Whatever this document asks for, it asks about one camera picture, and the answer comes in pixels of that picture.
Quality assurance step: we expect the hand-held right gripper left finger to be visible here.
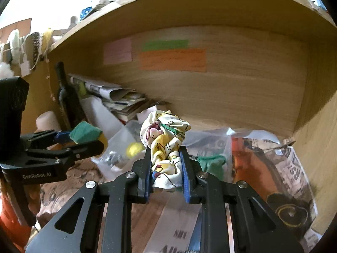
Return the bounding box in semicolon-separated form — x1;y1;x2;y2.
26;147;152;253

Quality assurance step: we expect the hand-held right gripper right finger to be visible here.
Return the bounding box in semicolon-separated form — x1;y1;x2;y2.
180;147;304;253

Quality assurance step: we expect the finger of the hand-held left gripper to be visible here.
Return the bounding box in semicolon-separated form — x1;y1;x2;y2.
26;139;105;168
20;129;74;151

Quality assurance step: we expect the green yellow sponge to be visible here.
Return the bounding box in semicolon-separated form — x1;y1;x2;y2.
70;121;108;152

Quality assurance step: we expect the yellow white patterned cloth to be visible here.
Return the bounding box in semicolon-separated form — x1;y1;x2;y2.
139;109;191;191

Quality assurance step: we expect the white candle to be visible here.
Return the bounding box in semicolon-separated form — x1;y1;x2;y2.
35;112;61;134

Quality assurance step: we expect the brown patterned cloth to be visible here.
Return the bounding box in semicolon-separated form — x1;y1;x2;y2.
33;156;128;231

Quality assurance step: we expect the yellow ball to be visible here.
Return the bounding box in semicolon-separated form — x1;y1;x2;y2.
126;142;142;159

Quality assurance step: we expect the green cloth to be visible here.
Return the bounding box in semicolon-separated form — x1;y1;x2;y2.
196;154;227;183

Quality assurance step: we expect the white plastic container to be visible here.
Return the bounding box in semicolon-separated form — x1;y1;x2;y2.
79;97;125;139

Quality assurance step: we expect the dark wine bottle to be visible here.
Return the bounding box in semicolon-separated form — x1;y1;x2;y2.
54;62;86;133

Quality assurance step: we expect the crumpled clear plastic bag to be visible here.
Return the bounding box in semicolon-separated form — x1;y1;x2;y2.
183;127;239;164

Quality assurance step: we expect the white printed paper strip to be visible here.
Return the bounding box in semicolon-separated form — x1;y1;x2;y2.
143;203;202;253

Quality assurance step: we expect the woven hanging ornament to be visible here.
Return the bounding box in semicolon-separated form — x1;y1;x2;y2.
22;31;44;71

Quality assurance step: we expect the white fluffy hanging ornament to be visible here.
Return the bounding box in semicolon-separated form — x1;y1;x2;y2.
6;28;22;64

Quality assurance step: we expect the stack of newspapers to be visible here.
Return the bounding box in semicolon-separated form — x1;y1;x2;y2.
68;73;171;124

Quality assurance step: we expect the orange printed bag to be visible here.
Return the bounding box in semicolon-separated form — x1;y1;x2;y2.
229;134;320;239

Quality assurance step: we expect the wooden shelf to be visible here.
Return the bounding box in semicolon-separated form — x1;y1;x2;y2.
20;0;335;236

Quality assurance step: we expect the pink sticky note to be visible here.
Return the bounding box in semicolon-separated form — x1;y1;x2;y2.
103;37;132;65

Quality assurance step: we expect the orange sticky note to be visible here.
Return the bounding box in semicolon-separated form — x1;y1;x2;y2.
139;48;206;72

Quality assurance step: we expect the green sticky note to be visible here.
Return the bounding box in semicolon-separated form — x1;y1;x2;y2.
141;39;190;52

